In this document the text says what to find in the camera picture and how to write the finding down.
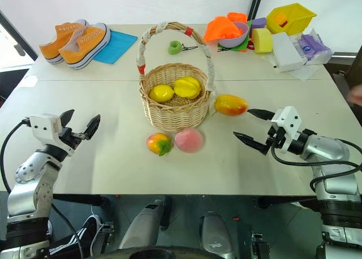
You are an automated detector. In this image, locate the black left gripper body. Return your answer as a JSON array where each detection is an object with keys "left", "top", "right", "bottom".
[{"left": 57, "top": 127, "right": 87, "bottom": 157}]

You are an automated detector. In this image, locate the white cardboard box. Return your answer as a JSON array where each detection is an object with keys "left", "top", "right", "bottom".
[{"left": 271, "top": 32, "right": 305, "bottom": 72}]

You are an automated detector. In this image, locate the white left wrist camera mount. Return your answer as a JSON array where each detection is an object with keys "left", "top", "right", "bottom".
[{"left": 29, "top": 113, "right": 63, "bottom": 147}]

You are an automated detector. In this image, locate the orange toy persimmon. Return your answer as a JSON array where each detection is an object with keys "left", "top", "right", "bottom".
[{"left": 146, "top": 132, "right": 173, "bottom": 157}]

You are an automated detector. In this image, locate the yellow toy lemon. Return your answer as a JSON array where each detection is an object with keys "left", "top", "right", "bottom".
[{"left": 149, "top": 84, "right": 175, "bottom": 103}]

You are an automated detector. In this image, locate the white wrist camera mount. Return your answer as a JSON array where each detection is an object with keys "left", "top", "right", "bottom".
[
  {"left": 270, "top": 105, "right": 302, "bottom": 152},
  {"left": 29, "top": 113, "right": 63, "bottom": 147}
]

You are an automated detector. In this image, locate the clear bag with purple items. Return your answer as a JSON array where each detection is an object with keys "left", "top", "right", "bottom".
[{"left": 288, "top": 28, "right": 335, "bottom": 66}]

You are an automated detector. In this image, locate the purple bowl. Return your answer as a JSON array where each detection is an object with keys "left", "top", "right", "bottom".
[{"left": 217, "top": 21, "right": 250, "bottom": 48}]

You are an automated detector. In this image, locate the person bare hand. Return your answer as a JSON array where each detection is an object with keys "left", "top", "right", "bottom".
[{"left": 348, "top": 84, "right": 362, "bottom": 105}]

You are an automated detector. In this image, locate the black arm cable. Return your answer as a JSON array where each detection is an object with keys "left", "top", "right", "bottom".
[
  {"left": 270, "top": 139, "right": 362, "bottom": 192},
  {"left": 0, "top": 118, "right": 32, "bottom": 194}
]

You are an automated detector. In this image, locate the black door frame bar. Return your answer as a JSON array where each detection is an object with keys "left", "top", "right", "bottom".
[{"left": 0, "top": 9, "right": 38, "bottom": 62}]

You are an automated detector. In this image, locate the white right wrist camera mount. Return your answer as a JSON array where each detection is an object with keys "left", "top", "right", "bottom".
[{"left": 270, "top": 105, "right": 302, "bottom": 152}]

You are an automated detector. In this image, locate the yellow red toy mango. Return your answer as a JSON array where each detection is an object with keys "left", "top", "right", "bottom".
[{"left": 213, "top": 94, "right": 249, "bottom": 116}]

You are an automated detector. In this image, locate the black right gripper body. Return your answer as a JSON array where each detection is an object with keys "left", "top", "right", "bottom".
[{"left": 261, "top": 124, "right": 286, "bottom": 156}]

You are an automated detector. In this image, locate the black metal pole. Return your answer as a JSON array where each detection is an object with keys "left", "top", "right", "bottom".
[{"left": 247, "top": 0, "right": 266, "bottom": 20}]

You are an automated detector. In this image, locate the black striped sneaker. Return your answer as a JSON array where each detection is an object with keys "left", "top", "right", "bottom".
[{"left": 46, "top": 214, "right": 103, "bottom": 259}]

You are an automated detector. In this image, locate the pink toy peach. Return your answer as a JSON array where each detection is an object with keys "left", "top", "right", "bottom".
[{"left": 174, "top": 128, "right": 205, "bottom": 153}]

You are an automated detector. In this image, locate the green ring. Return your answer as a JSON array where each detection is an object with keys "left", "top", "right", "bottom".
[{"left": 168, "top": 40, "right": 183, "bottom": 55}]

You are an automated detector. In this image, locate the yellow toy starfruit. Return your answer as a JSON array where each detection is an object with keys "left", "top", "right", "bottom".
[{"left": 173, "top": 76, "right": 201, "bottom": 98}]

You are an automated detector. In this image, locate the blue cloth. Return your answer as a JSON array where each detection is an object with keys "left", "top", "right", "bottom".
[{"left": 92, "top": 29, "right": 139, "bottom": 64}]

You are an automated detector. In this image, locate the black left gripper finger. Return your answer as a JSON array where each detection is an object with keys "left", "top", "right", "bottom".
[
  {"left": 59, "top": 109, "right": 76, "bottom": 129},
  {"left": 81, "top": 114, "right": 102, "bottom": 141}
]

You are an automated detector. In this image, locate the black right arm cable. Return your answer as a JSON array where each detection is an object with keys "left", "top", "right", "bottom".
[{"left": 270, "top": 139, "right": 362, "bottom": 192}]

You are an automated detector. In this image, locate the wicker basket with handle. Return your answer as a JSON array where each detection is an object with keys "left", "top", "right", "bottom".
[{"left": 136, "top": 21, "right": 218, "bottom": 134}]

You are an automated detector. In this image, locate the orange plastic mould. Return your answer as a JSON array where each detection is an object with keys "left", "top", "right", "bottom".
[{"left": 227, "top": 12, "right": 248, "bottom": 24}]

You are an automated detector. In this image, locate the purple foam block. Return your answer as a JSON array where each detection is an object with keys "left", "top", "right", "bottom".
[{"left": 250, "top": 17, "right": 268, "bottom": 31}]

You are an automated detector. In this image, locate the orange canvas sneaker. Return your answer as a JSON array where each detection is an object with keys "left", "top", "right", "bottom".
[
  {"left": 58, "top": 23, "right": 111, "bottom": 71},
  {"left": 38, "top": 19, "right": 90, "bottom": 65}
]

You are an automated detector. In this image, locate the yellow plastic bin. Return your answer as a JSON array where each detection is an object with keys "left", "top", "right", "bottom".
[{"left": 265, "top": 3, "right": 317, "bottom": 36}]

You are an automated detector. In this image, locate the orange toy block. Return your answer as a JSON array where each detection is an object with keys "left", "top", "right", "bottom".
[{"left": 273, "top": 13, "right": 289, "bottom": 27}]

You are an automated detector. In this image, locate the orange cloth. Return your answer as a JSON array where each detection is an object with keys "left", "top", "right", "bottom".
[{"left": 203, "top": 15, "right": 243, "bottom": 43}]

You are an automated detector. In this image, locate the yellow sponge block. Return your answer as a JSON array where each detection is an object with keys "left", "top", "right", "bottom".
[{"left": 251, "top": 28, "right": 274, "bottom": 54}]

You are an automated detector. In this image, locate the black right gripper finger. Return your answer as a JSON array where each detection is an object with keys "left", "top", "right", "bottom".
[
  {"left": 232, "top": 131, "right": 267, "bottom": 154},
  {"left": 246, "top": 108, "right": 275, "bottom": 122}
]

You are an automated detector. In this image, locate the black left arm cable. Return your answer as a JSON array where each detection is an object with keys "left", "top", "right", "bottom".
[{"left": 0, "top": 118, "right": 32, "bottom": 194}]

